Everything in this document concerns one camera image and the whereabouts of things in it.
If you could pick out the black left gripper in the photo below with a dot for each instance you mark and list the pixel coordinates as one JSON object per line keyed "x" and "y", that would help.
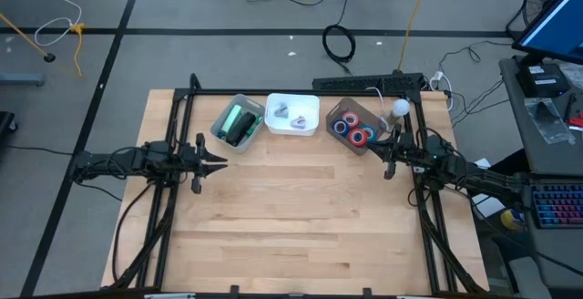
{"x": 189, "y": 162}

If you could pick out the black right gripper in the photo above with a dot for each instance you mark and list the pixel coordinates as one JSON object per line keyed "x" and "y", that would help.
{"x": 403, "y": 151}

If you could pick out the light blue tape roll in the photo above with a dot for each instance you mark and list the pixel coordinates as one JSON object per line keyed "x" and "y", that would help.
{"x": 373, "y": 132}

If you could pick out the blue mini stapler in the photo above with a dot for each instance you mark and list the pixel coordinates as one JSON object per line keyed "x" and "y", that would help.
{"x": 221, "y": 135}

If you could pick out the red tape roll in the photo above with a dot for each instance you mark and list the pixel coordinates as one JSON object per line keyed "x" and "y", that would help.
{"x": 351, "y": 138}

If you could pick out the long black stapler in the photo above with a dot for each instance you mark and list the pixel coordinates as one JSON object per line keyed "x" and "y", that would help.
{"x": 241, "y": 130}

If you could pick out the pink tape roll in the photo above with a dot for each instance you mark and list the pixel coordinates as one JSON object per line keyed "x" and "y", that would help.
{"x": 350, "y": 113}

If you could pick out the mint green stapler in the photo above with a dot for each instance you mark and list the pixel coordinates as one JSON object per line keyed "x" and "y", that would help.
{"x": 232, "y": 117}

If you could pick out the dark blue tape roll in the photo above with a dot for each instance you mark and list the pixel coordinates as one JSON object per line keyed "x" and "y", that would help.
{"x": 334, "y": 128}

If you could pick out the grey-blue staple remover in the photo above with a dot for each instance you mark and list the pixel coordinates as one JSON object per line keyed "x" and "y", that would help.
{"x": 281, "y": 111}

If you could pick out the lilac staple remover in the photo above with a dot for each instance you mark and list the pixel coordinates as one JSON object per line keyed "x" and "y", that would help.
{"x": 298, "y": 123}

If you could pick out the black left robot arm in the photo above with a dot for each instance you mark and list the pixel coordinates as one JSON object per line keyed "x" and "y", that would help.
{"x": 123, "y": 160}

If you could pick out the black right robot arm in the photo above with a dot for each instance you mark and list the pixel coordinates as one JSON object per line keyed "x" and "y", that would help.
{"x": 478, "y": 176}

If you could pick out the white bulb brass lamp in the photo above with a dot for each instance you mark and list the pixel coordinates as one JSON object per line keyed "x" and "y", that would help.
{"x": 401, "y": 106}

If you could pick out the brown translucent plastic bin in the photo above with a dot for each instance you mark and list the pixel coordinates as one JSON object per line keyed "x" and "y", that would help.
{"x": 337, "y": 110}

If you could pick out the grey plastic bin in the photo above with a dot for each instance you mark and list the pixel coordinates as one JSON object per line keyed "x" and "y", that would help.
{"x": 248, "y": 104}

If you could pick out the tall black perforated box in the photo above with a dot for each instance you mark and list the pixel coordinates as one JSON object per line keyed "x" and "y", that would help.
{"x": 403, "y": 82}

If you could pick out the long black perforated box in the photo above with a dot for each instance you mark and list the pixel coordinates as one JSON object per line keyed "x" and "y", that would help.
{"x": 346, "y": 84}

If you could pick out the white power adapter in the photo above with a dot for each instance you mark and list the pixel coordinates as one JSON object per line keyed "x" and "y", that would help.
{"x": 437, "y": 78}

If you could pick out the white plastic bin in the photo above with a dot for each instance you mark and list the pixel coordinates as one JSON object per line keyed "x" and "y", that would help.
{"x": 293, "y": 100}

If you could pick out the white paper sheet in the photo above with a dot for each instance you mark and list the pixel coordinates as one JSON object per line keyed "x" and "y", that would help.
{"x": 489, "y": 207}

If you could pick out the yellow and blue roll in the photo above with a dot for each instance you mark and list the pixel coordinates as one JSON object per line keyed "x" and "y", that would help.
{"x": 510, "y": 219}

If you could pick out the clear plastic bag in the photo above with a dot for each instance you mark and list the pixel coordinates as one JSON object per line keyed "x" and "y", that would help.
{"x": 546, "y": 121}

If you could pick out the black mini computer box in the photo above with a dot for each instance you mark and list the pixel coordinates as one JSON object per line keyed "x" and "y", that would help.
{"x": 542, "y": 80}

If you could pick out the grey desk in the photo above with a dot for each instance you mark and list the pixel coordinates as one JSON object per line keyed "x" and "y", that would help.
{"x": 560, "y": 157}

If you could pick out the backlit rainbow keyboard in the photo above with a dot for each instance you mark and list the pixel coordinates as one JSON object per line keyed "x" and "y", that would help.
{"x": 562, "y": 205}

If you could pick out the grey chair seat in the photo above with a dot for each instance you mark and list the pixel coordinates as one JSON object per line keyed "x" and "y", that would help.
{"x": 528, "y": 281}

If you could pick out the red tool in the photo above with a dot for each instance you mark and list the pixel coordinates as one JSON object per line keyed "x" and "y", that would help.
{"x": 577, "y": 120}

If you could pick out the grey metal cart base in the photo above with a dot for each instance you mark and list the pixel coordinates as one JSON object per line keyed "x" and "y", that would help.
{"x": 20, "y": 79}

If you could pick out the black computer monitor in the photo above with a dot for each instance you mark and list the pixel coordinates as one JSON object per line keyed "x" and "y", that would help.
{"x": 560, "y": 30}

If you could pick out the black aluminium table frame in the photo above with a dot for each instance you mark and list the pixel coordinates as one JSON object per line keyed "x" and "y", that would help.
{"x": 209, "y": 92}

